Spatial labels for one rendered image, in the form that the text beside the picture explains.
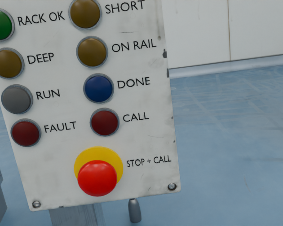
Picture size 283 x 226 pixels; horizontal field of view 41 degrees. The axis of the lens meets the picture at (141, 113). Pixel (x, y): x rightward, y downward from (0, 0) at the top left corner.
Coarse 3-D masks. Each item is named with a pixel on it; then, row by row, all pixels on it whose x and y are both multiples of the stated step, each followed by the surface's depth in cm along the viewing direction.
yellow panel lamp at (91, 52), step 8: (88, 40) 34; (96, 40) 34; (80, 48) 35; (88, 48) 35; (96, 48) 35; (104, 48) 35; (80, 56) 35; (88, 56) 35; (96, 56) 35; (104, 56) 35; (88, 64) 35; (96, 64) 35
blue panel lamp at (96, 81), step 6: (90, 78) 36; (96, 78) 36; (102, 78) 36; (90, 84) 36; (96, 84) 36; (102, 84) 36; (108, 84) 36; (90, 90) 36; (96, 90) 36; (102, 90) 36; (108, 90) 36; (90, 96) 36; (96, 96) 36; (102, 96) 36; (108, 96) 36
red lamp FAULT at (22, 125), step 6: (18, 126) 37; (24, 126) 37; (30, 126) 37; (12, 132) 37; (18, 132) 37; (24, 132) 37; (30, 132) 37; (36, 132) 37; (18, 138) 37; (24, 138) 38; (30, 138) 38; (36, 138) 38; (24, 144) 38; (30, 144) 38
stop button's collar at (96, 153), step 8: (88, 152) 39; (96, 152) 39; (104, 152) 39; (112, 152) 39; (80, 160) 39; (88, 160) 39; (104, 160) 39; (112, 160) 39; (120, 160) 39; (136, 160) 40; (144, 160) 40; (160, 160) 40; (168, 160) 40; (120, 168) 40; (120, 176) 40
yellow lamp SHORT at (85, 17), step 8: (80, 0) 33; (88, 0) 33; (72, 8) 33; (80, 8) 33; (88, 8) 33; (96, 8) 33; (72, 16) 34; (80, 16) 33; (88, 16) 33; (96, 16) 34; (80, 24) 34; (88, 24) 34
